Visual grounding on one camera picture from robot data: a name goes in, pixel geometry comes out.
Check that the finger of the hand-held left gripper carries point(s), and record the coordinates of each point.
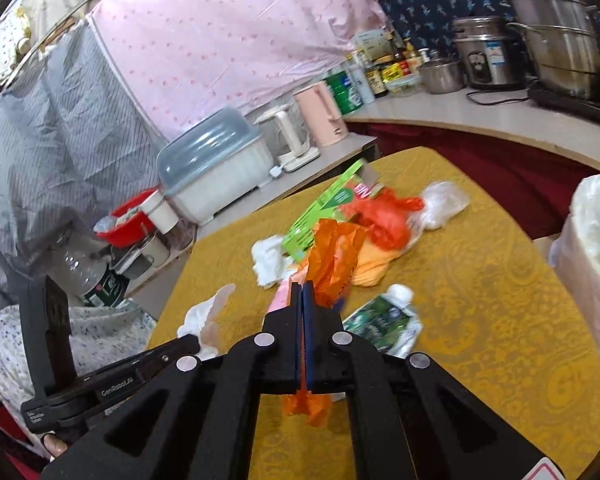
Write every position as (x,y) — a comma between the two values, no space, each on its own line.
(177,349)

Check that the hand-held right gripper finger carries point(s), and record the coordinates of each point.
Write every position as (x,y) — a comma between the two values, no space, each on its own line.
(296,310)
(307,320)

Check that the pink wrapper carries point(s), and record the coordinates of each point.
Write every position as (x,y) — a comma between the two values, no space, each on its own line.
(282,297)

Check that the smooth white tissue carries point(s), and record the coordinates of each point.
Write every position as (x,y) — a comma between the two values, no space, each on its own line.
(200,317)

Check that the embossed white paper towel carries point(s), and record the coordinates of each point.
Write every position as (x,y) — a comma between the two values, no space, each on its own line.
(270,260)

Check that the orange plastic bag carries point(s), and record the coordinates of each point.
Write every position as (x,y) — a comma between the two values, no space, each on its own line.
(330,255)

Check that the orange foam net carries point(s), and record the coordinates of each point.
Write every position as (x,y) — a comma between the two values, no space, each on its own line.
(375,267)

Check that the green cardboard box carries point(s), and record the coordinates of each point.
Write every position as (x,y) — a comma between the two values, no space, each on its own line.
(320,210)

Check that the white lined bin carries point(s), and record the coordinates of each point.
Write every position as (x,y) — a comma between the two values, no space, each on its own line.
(590,260)

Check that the person's left hand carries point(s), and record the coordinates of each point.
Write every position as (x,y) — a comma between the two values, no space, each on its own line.
(55,444)

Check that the person's floral clothing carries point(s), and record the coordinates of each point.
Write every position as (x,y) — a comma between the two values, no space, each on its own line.
(105,335)

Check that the crushed green-label plastic bottle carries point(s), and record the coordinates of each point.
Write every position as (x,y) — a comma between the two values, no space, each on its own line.
(380,322)

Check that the clear plastic bottle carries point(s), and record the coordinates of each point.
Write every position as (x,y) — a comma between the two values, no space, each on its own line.
(90,275)

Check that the white cup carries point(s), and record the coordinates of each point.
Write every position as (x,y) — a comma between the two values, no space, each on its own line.
(161,212)

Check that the red plastic basin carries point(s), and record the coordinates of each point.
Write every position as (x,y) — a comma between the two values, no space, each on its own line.
(125,220)

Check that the white lidded dish drainer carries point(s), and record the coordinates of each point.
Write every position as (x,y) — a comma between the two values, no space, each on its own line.
(215,170)

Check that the clear glass kettle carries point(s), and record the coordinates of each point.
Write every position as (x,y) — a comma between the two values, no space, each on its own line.
(287,135)

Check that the clear plastic bag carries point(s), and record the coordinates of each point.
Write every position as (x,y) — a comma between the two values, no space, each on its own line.
(442,205)

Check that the pink electric kettle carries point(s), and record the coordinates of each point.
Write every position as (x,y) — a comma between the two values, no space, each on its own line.
(322,115)

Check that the grey striped sheet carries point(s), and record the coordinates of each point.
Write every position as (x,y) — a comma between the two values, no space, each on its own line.
(55,135)

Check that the green printed pack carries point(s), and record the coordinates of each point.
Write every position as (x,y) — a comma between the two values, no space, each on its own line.
(345,91)

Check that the red cloth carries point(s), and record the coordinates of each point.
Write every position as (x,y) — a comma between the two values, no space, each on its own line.
(505,165)

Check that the cluster of condiment bottles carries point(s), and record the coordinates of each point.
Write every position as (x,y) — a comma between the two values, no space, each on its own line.
(385,67)

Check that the pink dotted sheet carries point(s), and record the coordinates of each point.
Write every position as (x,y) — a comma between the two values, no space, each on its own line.
(230,35)

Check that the steel rice cooker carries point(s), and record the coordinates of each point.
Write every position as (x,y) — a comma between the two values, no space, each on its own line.
(485,55)

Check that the blue printed cloth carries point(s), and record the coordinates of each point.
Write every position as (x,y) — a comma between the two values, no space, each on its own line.
(440,0)

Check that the black induction cooker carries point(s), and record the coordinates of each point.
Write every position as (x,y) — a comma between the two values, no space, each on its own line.
(575,105)

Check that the steel steamer pot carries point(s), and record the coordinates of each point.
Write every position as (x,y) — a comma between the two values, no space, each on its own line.
(555,35)

